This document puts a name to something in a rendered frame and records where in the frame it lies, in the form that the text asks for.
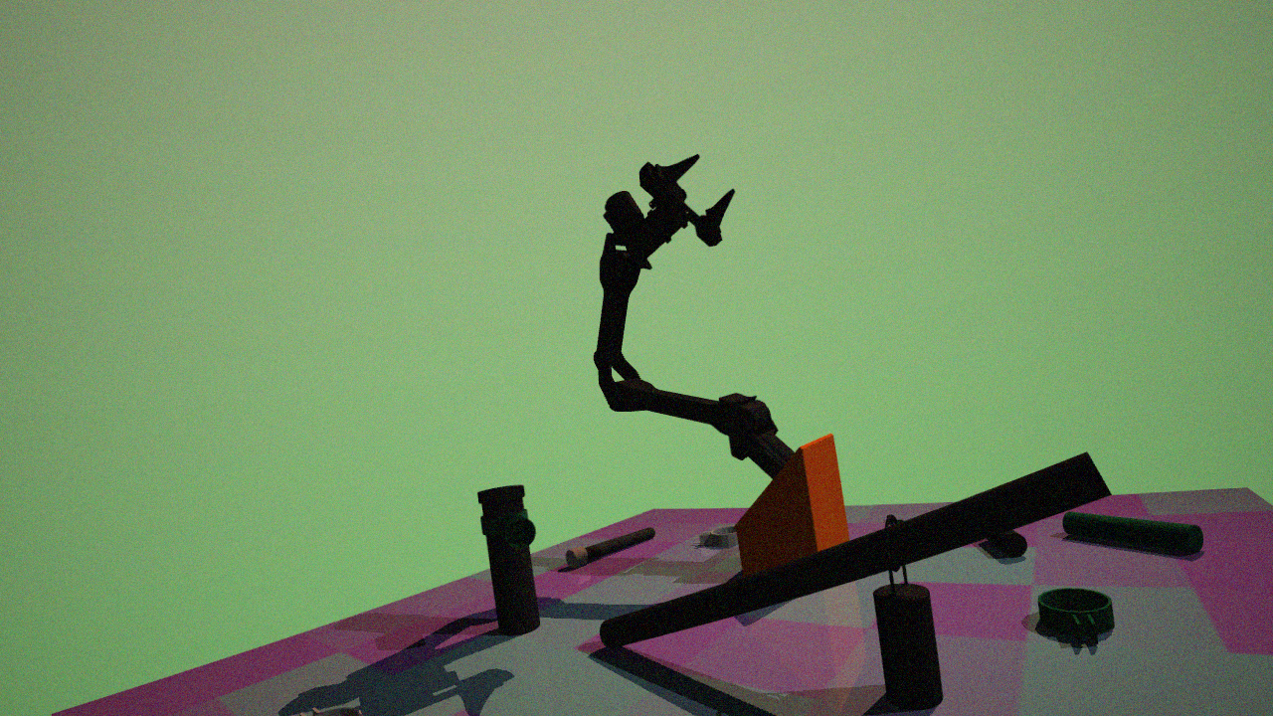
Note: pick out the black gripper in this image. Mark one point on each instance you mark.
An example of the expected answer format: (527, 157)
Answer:
(669, 217)

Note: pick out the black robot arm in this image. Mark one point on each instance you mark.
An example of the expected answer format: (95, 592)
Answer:
(745, 421)

